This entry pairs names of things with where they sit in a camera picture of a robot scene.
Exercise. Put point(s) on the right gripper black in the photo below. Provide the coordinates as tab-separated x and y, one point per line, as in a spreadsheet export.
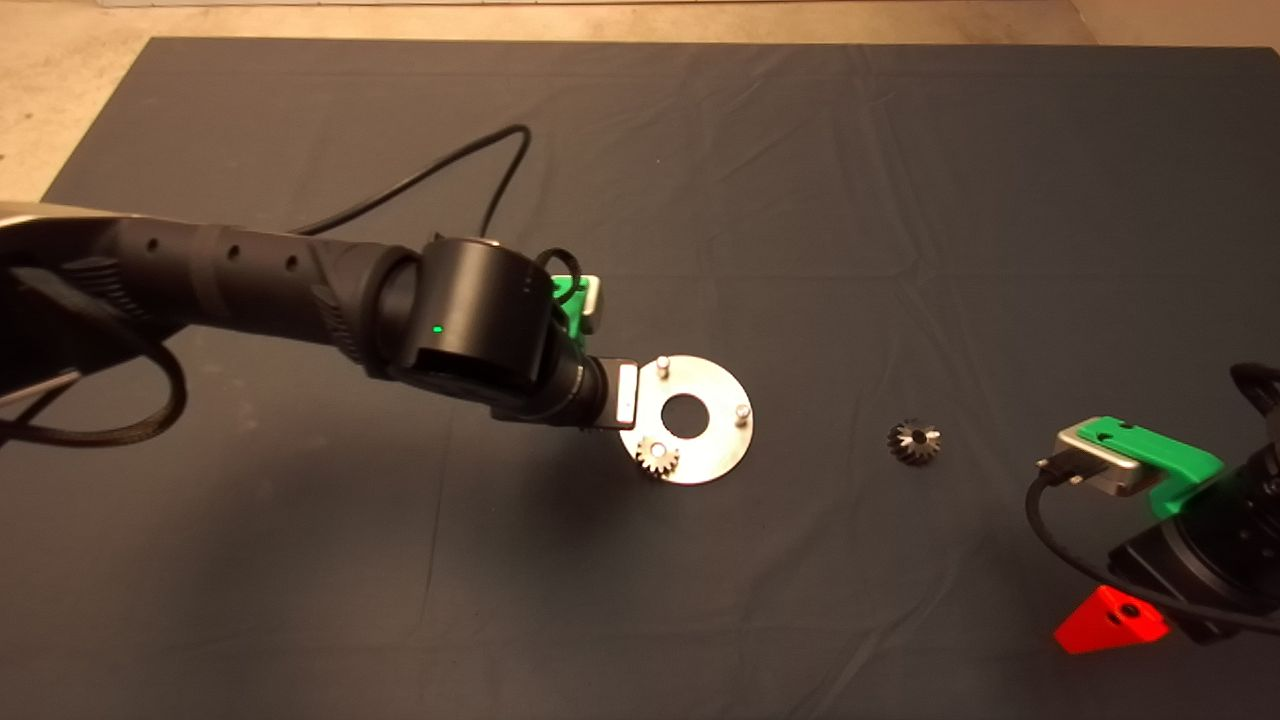
1200	565

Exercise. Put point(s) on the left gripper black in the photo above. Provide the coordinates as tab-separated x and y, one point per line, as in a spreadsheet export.
615	395

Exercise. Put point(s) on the small steel spur gear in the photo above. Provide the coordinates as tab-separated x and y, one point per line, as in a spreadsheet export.
658	458
913	441

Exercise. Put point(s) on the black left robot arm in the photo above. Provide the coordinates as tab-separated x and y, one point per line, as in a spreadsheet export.
250	280

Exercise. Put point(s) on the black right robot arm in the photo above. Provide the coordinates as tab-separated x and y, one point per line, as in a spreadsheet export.
1262	445

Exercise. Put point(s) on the round metal carrier plate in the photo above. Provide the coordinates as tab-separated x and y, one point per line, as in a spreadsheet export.
720	440

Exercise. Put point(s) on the dark grey table cloth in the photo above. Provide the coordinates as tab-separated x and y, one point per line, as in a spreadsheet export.
800	200

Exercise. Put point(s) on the left silver camera box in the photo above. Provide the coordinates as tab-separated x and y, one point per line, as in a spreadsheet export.
592	305

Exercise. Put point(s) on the silver camera box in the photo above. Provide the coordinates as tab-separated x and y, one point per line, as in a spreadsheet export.
592	305
1095	468

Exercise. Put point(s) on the left green camera mount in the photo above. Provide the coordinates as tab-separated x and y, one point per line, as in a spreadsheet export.
570	295

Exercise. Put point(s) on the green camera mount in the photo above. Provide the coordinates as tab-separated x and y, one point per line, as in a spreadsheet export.
1150	450
570	295

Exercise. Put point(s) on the right silver camera box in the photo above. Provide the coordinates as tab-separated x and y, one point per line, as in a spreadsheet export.
1095	468

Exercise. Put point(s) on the right green camera mount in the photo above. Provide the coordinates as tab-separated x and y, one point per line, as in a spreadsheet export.
1150	450

